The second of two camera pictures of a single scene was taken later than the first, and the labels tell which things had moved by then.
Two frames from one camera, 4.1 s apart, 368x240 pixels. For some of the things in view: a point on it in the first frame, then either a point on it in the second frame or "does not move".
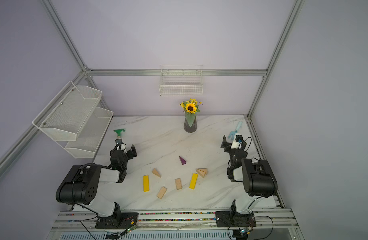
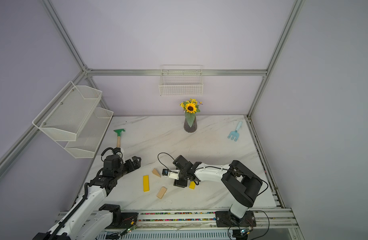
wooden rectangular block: x=161 y=192 does not move
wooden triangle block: x=155 y=172 does not move
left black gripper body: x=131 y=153 → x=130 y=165
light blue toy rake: x=233 y=133 does not move
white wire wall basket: x=181 y=80 does not move
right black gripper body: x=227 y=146 → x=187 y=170
